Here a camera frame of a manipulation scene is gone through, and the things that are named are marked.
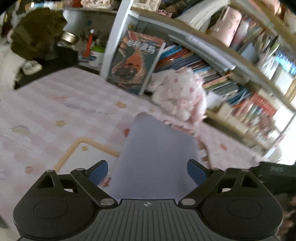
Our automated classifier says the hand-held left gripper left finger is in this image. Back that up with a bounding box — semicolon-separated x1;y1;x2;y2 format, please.
36;159;118;208

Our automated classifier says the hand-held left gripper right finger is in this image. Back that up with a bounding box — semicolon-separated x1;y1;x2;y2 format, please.
179;159;263;208

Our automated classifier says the lavender and beige sweater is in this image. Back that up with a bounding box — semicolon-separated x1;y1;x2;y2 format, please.
109;112;201;202

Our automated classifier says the red boxed book set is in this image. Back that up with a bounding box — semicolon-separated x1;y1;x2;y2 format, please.
250;93;278;117

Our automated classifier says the pink and white plush bunny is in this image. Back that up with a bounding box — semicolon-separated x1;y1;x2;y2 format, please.
148;70;208;126

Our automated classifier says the row of colourful books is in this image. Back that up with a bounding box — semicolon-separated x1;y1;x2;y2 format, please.
153;44;252;105

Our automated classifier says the large illustrated book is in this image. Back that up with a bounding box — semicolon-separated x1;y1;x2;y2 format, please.
106;30;166;95

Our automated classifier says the white cup with green lid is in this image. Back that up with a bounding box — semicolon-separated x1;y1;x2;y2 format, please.
89;45;107;67

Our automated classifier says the black pad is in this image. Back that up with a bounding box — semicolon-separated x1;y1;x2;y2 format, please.
14;49;79;90

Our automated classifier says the white wristwatch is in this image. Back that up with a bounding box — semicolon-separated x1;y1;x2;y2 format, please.
22;61;43;75

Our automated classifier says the red pen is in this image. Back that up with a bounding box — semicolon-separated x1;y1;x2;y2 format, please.
83;29;95;58

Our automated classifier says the white bookshelf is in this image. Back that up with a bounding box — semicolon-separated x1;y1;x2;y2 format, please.
99;0;296;160

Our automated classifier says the round metal tin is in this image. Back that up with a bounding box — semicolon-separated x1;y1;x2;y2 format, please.
60;31;79;44

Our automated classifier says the pink tin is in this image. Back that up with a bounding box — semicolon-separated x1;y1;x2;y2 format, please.
211;6;242;47

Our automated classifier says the olive green bag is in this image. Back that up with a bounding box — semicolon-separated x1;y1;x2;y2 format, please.
10;8;68;61

